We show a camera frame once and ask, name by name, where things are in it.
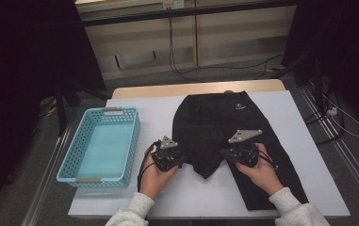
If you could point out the black metal stand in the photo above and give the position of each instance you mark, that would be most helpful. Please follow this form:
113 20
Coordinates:
318 84

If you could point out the black pants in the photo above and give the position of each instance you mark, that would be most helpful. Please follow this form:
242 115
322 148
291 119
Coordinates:
211 125

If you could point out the white table cover sheet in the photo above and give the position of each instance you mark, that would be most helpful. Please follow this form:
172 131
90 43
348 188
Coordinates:
183 201

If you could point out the wide black curtain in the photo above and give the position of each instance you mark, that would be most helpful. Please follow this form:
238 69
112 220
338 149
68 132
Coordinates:
17 62

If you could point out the metal floor rail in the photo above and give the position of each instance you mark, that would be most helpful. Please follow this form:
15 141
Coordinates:
46 179
350 157

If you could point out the light blue plastic basket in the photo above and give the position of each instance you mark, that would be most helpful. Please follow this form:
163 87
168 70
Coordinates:
101 150

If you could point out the black horizontal bar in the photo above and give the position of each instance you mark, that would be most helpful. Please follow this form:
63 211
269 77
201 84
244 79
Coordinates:
180 12

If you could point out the beige wall cabinet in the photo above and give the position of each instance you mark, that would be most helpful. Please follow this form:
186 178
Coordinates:
230 40

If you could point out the black tripod stand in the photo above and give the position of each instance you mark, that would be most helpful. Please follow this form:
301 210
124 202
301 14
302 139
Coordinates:
61 116

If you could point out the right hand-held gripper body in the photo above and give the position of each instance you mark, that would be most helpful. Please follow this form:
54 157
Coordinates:
244 153

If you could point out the person's right hand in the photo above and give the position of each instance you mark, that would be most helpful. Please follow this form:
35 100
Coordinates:
262 179

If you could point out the white wall socket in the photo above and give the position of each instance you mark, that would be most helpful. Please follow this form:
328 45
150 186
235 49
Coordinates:
173 3

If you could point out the person's left hand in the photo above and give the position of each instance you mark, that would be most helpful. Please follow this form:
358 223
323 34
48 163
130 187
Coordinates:
155 182

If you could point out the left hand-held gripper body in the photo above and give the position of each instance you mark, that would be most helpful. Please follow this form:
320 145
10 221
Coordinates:
166 155

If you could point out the narrow black curtain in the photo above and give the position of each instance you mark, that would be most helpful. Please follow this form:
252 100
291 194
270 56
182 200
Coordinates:
350 47

